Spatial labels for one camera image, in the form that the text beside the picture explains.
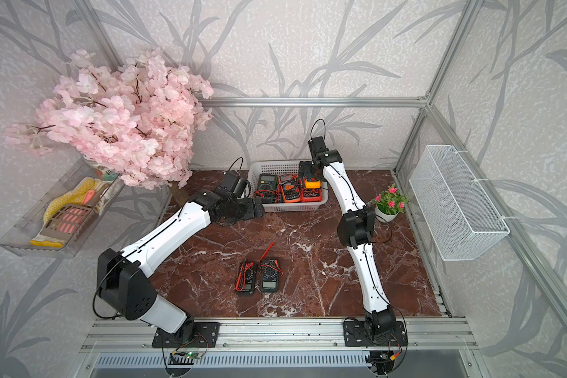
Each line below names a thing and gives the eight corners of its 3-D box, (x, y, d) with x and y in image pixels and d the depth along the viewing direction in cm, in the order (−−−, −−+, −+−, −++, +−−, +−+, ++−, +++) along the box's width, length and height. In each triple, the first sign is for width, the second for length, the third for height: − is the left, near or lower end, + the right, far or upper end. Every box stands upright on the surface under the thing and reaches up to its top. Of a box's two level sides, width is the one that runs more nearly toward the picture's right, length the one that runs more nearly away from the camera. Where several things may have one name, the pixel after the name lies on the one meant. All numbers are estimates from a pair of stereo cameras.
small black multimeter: (237, 294, 84) (234, 290, 80) (241, 264, 91) (239, 259, 87) (254, 294, 84) (252, 290, 80) (257, 264, 91) (256, 259, 87)
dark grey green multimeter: (259, 292, 84) (257, 288, 80) (262, 263, 91) (260, 258, 87) (282, 292, 84) (281, 288, 80) (283, 263, 91) (282, 258, 87)
